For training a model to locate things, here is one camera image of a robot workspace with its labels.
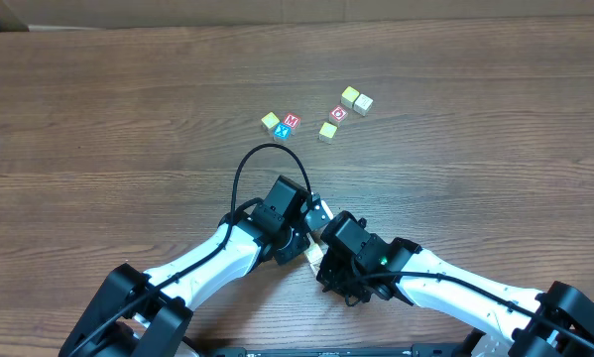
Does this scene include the yellow S wooden block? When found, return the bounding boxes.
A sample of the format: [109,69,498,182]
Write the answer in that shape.
[304,243,324,264]

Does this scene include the leaf picture wooden block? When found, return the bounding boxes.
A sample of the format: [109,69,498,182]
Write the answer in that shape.
[310,264,319,276]

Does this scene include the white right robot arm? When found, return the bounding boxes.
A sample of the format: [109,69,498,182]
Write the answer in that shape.
[316,235,594,356]

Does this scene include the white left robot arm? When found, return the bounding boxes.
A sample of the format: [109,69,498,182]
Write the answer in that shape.
[59,218,311,356]

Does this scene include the blue X wooden block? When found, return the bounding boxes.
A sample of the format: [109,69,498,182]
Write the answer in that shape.
[273,123,292,143]

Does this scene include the red M wooden block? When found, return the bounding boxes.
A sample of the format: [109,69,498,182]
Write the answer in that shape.
[283,112,301,135]

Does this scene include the yellow block beside M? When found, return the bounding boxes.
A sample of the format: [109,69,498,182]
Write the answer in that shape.
[261,112,281,135]

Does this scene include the red top wooden block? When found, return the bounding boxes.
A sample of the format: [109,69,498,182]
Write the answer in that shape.
[328,105,349,127]

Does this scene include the plain cream wooden block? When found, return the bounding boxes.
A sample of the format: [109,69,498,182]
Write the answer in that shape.
[353,93,373,117]

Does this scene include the yellow top wooden block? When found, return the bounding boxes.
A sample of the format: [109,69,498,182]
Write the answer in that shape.
[340,86,360,109]

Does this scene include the cardboard backdrop panel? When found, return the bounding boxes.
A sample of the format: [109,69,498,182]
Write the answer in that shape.
[0,0,594,31]

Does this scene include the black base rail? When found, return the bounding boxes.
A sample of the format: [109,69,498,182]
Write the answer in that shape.
[177,337,471,357]

